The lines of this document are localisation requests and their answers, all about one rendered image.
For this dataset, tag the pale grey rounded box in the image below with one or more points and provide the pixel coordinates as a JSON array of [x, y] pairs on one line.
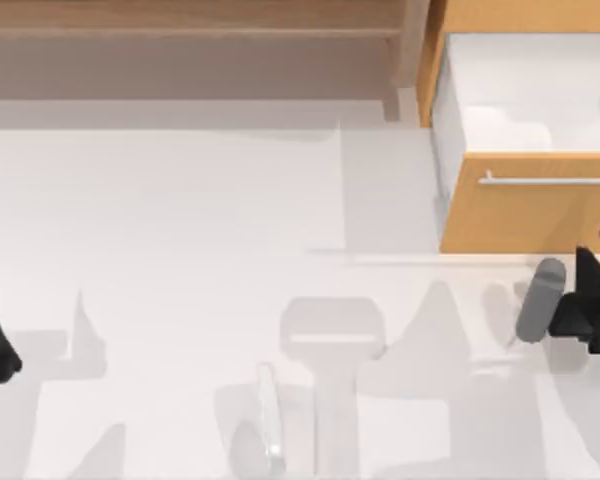
[[540, 302]]

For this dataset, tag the pale wooden drawer front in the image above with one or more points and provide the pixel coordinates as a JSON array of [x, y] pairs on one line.
[[520, 220]]

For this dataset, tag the pulled-out drawer grey inside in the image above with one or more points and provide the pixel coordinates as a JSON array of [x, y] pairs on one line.
[[525, 90]]

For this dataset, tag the orange wooden cupboard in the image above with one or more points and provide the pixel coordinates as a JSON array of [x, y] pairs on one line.
[[432, 45]]

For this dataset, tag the brown wooden open shelf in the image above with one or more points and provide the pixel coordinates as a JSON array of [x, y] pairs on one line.
[[190, 50]]

